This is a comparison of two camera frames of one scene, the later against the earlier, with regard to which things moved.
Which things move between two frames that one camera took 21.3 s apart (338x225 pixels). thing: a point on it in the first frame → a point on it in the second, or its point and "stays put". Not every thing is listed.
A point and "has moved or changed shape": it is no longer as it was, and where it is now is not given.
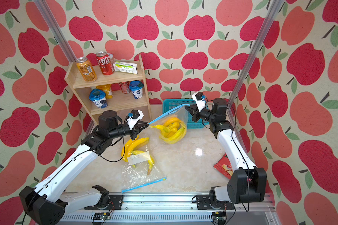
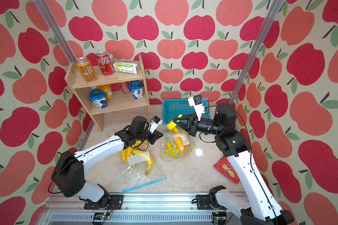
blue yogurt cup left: [98, 96] stays put
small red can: [125, 87] stays put
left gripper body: [123, 129] → [151, 137]
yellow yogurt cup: [107, 88] stays put
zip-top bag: [170, 128] has moved or changed shape
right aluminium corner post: [256, 55] stays put
